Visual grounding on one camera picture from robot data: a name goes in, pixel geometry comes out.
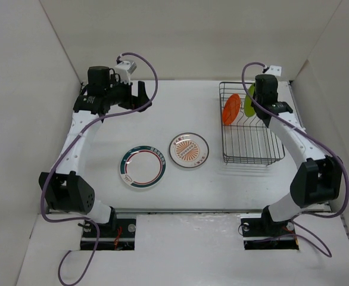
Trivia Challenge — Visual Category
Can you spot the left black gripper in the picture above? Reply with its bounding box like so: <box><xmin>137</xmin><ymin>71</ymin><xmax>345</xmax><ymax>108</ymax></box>
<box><xmin>105</xmin><ymin>74</ymin><xmax>151</xmax><ymax>113</ymax></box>

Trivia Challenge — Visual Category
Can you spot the white plate teal rim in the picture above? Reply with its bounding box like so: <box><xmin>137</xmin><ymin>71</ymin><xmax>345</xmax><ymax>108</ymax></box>
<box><xmin>119</xmin><ymin>145</ymin><xmax>166</xmax><ymax>189</ymax></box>

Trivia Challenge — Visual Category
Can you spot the orange plastic plate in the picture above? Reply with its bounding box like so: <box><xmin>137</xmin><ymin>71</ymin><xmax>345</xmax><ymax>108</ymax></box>
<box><xmin>222</xmin><ymin>94</ymin><xmax>241</xmax><ymax>125</ymax></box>

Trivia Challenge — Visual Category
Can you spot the green plastic plate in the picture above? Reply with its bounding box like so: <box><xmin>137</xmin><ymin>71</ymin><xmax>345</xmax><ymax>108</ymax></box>
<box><xmin>244</xmin><ymin>83</ymin><xmax>255</xmax><ymax>117</ymax></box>

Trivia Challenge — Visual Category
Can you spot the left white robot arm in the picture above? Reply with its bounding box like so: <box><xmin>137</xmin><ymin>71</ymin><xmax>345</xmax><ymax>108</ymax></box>
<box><xmin>39</xmin><ymin>60</ymin><xmax>151</xmax><ymax>237</ymax></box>

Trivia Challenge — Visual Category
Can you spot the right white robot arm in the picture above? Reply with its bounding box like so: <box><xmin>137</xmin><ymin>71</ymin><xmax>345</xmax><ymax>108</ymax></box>
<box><xmin>253</xmin><ymin>74</ymin><xmax>342</xmax><ymax>237</ymax></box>

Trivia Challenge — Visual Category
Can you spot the white plate orange sunburst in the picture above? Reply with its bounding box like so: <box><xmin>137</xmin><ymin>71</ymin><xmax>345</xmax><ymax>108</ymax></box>
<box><xmin>169</xmin><ymin>132</ymin><xmax>210</xmax><ymax>169</ymax></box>

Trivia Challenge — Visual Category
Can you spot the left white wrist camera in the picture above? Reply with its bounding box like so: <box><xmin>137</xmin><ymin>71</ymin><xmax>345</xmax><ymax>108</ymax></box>
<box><xmin>114</xmin><ymin>60</ymin><xmax>136</xmax><ymax>85</ymax></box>

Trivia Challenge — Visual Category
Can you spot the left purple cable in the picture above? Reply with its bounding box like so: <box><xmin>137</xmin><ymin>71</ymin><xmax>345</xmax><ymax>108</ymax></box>
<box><xmin>40</xmin><ymin>52</ymin><xmax>159</xmax><ymax>285</ymax></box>

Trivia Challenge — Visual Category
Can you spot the purple cable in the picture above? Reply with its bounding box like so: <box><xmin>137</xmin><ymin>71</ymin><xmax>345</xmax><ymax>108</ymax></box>
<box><xmin>40</xmin><ymin>52</ymin><xmax>159</xmax><ymax>285</ymax></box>
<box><xmin>241</xmin><ymin>61</ymin><xmax>349</xmax><ymax>257</ymax></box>

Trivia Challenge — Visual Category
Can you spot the dark wire dish rack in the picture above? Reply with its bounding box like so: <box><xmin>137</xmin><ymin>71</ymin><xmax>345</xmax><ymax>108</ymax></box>
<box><xmin>218</xmin><ymin>81</ymin><xmax>286</xmax><ymax>166</ymax></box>

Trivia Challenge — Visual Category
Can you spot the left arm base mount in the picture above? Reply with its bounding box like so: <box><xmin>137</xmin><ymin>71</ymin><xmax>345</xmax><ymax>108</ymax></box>
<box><xmin>77</xmin><ymin>218</ymin><xmax>136</xmax><ymax>251</ymax></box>

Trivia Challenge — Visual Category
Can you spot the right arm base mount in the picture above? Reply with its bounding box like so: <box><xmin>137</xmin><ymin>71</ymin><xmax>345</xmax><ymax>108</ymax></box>
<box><xmin>238</xmin><ymin>213</ymin><xmax>299</xmax><ymax>250</ymax></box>

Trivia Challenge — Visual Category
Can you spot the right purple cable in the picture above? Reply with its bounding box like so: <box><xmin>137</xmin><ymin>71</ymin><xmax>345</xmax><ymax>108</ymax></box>
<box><xmin>241</xmin><ymin>61</ymin><xmax>349</xmax><ymax>257</ymax></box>

